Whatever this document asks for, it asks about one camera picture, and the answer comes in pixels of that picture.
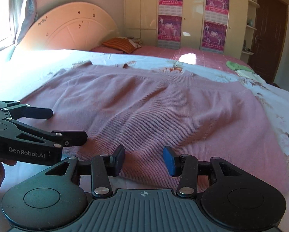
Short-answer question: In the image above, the lower right purple poster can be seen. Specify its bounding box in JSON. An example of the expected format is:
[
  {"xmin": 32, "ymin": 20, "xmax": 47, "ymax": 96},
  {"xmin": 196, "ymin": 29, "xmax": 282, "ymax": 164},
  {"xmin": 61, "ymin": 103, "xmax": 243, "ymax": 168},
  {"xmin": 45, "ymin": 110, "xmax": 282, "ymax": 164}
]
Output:
[{"xmin": 201, "ymin": 21, "xmax": 226, "ymax": 54}]

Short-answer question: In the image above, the white floral bed sheet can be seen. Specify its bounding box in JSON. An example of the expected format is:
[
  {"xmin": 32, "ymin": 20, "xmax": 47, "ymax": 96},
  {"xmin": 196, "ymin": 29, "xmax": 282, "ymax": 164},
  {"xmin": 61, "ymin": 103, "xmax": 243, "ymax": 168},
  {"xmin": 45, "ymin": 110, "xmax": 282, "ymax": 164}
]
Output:
[{"xmin": 0, "ymin": 50, "xmax": 289, "ymax": 231}]

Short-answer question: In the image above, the orange striped pillow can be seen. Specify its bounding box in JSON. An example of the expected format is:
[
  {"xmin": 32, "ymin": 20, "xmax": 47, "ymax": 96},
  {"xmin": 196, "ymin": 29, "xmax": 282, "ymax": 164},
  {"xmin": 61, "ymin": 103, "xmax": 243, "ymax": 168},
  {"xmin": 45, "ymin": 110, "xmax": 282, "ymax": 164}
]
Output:
[{"xmin": 102, "ymin": 37, "xmax": 143, "ymax": 54}]

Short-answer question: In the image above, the pink knit sweater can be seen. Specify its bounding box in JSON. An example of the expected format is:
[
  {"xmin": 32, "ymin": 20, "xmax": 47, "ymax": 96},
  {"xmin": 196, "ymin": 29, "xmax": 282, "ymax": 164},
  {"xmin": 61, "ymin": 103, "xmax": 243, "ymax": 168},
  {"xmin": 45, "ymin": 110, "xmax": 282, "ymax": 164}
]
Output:
[{"xmin": 23, "ymin": 63, "xmax": 289, "ymax": 193}]

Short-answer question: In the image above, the cream wardrobe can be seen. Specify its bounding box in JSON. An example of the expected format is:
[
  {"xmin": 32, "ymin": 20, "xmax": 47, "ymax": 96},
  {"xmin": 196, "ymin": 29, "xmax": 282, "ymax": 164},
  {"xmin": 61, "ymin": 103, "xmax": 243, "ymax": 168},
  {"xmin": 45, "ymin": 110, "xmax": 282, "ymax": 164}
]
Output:
[{"xmin": 124, "ymin": 0, "xmax": 289, "ymax": 59}]

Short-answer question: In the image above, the white folded cloth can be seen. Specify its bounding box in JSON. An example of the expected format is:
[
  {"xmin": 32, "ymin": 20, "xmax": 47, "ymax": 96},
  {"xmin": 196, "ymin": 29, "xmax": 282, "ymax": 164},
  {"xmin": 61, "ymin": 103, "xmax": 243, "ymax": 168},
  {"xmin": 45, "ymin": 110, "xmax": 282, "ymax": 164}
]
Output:
[{"xmin": 236, "ymin": 70, "xmax": 266, "ymax": 83}]

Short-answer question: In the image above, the grey window curtain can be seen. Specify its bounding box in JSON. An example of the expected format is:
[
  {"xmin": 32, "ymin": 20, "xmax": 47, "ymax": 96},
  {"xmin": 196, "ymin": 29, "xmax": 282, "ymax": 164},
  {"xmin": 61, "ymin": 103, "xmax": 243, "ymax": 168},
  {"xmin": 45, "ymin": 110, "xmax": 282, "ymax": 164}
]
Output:
[{"xmin": 9, "ymin": 0, "xmax": 37, "ymax": 44}]

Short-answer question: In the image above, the cream wooden headboard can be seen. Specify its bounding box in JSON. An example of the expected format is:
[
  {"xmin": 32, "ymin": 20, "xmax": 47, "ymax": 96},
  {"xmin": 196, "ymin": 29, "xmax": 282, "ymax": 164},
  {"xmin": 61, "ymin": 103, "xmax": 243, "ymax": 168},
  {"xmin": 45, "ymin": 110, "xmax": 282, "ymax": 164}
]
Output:
[{"xmin": 16, "ymin": 2, "xmax": 120, "ymax": 52}]

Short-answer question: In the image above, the pink checked bed cover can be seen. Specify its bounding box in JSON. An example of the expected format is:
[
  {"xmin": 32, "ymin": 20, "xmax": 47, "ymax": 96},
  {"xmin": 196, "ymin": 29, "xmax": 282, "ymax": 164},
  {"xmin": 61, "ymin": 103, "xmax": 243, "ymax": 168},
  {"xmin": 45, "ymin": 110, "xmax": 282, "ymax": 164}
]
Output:
[{"xmin": 90, "ymin": 45, "xmax": 251, "ymax": 74}]

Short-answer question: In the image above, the dark brown door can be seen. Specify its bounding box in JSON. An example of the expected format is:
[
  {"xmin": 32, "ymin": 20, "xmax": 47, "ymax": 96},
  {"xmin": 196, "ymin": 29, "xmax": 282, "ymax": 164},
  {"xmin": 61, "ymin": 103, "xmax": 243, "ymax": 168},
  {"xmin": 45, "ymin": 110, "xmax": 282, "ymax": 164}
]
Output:
[{"xmin": 248, "ymin": 0, "xmax": 288, "ymax": 84}]

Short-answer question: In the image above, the green folded cloth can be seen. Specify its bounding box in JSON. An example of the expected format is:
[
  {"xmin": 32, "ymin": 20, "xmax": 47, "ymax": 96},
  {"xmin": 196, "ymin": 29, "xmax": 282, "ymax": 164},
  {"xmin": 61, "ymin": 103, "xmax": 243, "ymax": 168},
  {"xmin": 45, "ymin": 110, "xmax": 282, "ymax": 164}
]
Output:
[{"xmin": 226, "ymin": 61, "xmax": 254, "ymax": 73}]

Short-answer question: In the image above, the upper right purple poster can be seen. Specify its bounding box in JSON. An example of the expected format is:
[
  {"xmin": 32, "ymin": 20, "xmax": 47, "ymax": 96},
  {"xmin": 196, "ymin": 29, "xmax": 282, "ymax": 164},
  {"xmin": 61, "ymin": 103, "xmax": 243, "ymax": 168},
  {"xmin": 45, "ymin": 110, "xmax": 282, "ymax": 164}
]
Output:
[{"xmin": 204, "ymin": 0, "xmax": 229, "ymax": 26}]

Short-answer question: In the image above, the lower left purple poster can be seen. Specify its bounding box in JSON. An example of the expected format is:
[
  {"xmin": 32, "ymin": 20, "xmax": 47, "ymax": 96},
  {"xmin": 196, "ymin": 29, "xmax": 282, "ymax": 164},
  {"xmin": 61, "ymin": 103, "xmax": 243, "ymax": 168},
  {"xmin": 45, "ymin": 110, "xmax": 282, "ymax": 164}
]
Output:
[{"xmin": 157, "ymin": 15, "xmax": 182, "ymax": 50}]

